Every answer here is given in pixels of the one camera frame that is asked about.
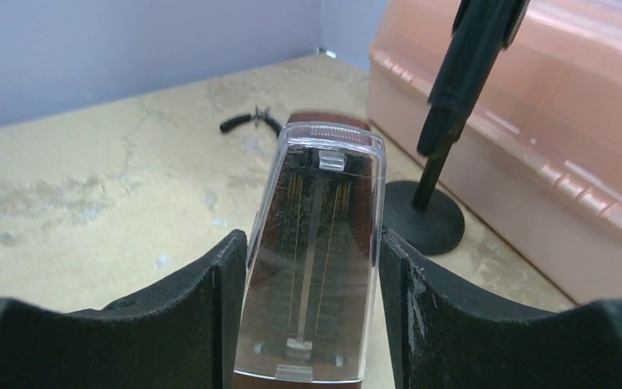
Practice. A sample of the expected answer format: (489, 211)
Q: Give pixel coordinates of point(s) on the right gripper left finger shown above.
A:
(179, 332)

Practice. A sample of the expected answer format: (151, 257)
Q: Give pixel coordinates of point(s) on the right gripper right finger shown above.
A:
(445, 332)

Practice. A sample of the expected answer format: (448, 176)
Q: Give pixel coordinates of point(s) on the clear plastic metronome cover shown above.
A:
(311, 257)

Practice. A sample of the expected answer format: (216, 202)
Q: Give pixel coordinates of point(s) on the pink plastic storage box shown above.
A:
(540, 160)

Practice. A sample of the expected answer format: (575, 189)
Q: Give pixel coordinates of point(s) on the black microphone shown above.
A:
(482, 28)

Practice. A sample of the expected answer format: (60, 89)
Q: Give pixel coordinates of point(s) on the black handled pliers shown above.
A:
(258, 116)

